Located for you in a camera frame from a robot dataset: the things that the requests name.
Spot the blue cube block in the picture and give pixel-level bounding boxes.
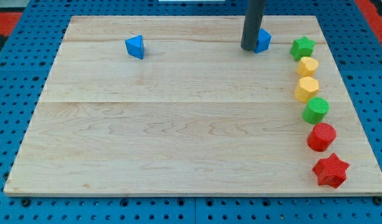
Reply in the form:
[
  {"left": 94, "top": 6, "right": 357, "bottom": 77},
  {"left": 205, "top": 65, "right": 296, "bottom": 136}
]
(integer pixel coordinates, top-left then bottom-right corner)
[{"left": 254, "top": 29, "right": 271, "bottom": 54}]

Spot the green star block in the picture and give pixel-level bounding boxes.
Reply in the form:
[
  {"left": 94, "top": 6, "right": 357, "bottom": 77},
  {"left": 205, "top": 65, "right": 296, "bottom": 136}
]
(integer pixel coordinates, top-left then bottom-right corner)
[{"left": 290, "top": 36, "right": 316, "bottom": 61}]

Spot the red star block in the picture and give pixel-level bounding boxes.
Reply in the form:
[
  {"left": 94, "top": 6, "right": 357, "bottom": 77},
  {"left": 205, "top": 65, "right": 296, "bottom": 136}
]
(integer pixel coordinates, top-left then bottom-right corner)
[{"left": 312, "top": 153, "right": 350, "bottom": 189}]

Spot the light wooden board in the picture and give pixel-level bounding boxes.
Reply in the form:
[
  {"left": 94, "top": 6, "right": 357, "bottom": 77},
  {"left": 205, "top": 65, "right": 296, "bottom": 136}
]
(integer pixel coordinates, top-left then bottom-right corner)
[{"left": 4, "top": 16, "right": 382, "bottom": 197}]

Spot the blue triangular prism block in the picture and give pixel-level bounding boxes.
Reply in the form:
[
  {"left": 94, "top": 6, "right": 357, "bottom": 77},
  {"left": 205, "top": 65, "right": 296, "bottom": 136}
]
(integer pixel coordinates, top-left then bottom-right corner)
[{"left": 125, "top": 35, "right": 144, "bottom": 60}]

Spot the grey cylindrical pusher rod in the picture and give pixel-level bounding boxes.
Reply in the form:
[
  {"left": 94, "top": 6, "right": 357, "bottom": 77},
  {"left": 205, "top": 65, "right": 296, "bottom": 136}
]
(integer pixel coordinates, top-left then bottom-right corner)
[{"left": 241, "top": 0, "right": 266, "bottom": 51}]

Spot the yellow hexagon block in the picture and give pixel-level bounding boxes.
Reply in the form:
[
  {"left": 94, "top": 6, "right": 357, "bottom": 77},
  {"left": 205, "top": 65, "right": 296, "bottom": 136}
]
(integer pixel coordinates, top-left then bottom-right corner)
[{"left": 294, "top": 77, "right": 320, "bottom": 103}]

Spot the yellow heart block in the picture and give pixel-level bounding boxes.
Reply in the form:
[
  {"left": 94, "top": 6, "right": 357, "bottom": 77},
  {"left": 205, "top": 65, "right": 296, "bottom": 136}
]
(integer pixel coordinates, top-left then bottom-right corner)
[{"left": 296, "top": 57, "right": 319, "bottom": 77}]

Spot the green cylinder block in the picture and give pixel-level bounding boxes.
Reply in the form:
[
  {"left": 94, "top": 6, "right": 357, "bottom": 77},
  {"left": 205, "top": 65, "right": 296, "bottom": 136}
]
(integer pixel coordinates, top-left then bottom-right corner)
[{"left": 302, "top": 97, "right": 330, "bottom": 124}]

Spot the red cylinder block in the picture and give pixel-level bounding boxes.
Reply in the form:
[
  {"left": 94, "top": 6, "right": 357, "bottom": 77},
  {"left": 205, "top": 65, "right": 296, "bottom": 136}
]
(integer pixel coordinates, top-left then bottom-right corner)
[{"left": 306, "top": 123, "right": 337, "bottom": 152}]

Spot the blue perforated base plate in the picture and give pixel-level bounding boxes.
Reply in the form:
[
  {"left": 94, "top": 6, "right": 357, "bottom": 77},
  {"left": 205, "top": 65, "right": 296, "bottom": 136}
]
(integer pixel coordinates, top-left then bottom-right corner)
[{"left": 0, "top": 0, "right": 382, "bottom": 223}]

